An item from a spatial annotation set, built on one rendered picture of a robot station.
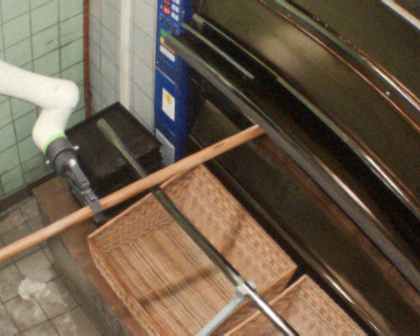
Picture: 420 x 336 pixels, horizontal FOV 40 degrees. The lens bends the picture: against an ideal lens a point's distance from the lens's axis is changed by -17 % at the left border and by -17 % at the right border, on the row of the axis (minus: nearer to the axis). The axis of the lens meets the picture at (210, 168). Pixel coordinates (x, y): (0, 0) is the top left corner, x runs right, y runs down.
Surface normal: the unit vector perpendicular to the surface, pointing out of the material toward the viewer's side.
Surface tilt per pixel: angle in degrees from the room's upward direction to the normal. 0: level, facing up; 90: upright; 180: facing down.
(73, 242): 0
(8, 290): 0
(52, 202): 0
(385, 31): 70
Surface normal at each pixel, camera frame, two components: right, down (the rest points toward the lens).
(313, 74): -0.74, 0.15
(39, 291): 0.04, -0.68
